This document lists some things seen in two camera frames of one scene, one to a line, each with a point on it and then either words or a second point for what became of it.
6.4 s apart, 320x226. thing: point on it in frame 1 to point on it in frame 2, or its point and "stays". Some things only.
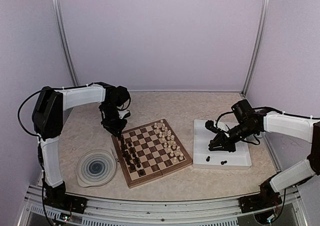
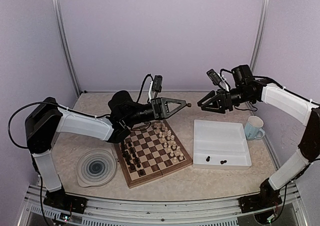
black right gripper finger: (219, 142) to (211, 94)
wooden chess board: (147, 152) stays
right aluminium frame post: (259, 42) stays
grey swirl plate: (96, 167) stays
